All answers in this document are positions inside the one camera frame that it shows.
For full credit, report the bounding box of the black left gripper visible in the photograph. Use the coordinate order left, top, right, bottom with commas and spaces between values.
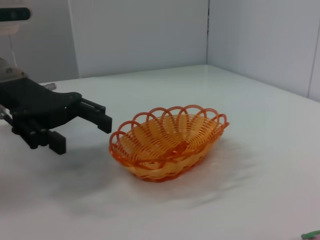
0, 77, 113, 155

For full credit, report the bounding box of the orange woven plastic basket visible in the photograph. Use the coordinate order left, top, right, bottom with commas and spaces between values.
108, 104, 230, 183

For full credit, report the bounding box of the pink peach with green leaf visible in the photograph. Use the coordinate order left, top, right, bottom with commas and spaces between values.
300, 230, 320, 240

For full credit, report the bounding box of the thin white camera cable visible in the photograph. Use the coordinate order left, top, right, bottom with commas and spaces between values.
7, 34, 19, 69

